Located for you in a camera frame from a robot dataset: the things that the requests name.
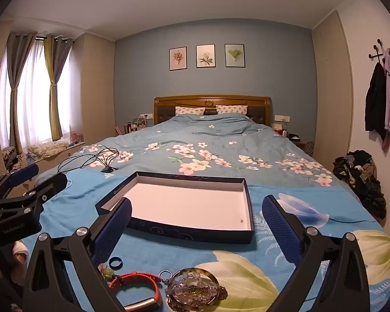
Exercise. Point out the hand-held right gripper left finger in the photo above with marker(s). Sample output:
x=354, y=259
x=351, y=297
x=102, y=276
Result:
x=113, y=230

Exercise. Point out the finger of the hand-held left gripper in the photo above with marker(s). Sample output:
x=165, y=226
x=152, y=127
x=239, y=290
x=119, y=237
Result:
x=48, y=186
x=24, y=172

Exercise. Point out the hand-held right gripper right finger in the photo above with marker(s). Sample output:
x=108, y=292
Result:
x=282, y=227

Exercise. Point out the orange smartwatch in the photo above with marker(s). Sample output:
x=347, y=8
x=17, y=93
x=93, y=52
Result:
x=133, y=278

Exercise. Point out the dark blue shallow box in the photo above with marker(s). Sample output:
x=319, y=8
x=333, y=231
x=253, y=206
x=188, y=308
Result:
x=188, y=208

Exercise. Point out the amber bangle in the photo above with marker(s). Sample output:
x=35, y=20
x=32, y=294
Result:
x=212, y=276

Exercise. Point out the person's left hand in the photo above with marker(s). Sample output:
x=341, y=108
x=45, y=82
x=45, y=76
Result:
x=19, y=252

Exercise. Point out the light blue flower blanket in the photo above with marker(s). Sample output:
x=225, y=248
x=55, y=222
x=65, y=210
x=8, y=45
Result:
x=68, y=201

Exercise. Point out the cream floral folded blanket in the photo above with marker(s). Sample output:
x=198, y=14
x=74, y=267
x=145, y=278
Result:
x=47, y=149

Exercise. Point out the small pink fan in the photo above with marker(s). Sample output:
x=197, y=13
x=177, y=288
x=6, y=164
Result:
x=74, y=136

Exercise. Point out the white sheer curtain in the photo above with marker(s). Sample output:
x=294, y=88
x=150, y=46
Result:
x=32, y=97

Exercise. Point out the pile of dark clothes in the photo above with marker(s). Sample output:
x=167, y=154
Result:
x=360, y=178

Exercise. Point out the grey and yellow curtain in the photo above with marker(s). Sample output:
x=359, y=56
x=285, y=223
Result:
x=14, y=71
x=53, y=81

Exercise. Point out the nightstand clutter of bottles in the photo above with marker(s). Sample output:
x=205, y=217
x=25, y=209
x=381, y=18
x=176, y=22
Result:
x=133, y=126

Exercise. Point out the grey-blue floral quilt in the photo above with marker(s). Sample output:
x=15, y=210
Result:
x=188, y=136

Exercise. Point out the patterned pillow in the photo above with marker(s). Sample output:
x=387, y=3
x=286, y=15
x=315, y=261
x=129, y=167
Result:
x=231, y=109
x=190, y=110

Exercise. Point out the wooden bed headboard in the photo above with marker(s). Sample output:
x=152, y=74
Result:
x=182, y=100

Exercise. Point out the beige built-in wardrobe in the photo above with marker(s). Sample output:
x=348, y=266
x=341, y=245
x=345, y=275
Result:
x=331, y=87

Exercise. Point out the black jacket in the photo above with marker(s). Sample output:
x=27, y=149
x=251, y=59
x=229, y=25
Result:
x=375, y=100

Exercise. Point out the framed green leaf picture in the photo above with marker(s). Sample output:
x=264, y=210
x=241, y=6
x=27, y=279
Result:
x=234, y=55

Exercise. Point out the framed pink bouquet picture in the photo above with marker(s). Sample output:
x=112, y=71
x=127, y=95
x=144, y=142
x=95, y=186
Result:
x=178, y=58

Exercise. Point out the framed white flower picture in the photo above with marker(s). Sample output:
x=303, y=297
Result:
x=205, y=56

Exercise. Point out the beige wall cabinet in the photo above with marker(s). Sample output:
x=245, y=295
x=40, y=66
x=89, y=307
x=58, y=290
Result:
x=94, y=87

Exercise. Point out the white wall socket panel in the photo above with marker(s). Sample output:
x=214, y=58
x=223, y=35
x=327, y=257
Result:
x=282, y=118
x=147, y=116

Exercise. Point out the wall coat hook rack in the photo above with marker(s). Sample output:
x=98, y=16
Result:
x=377, y=53

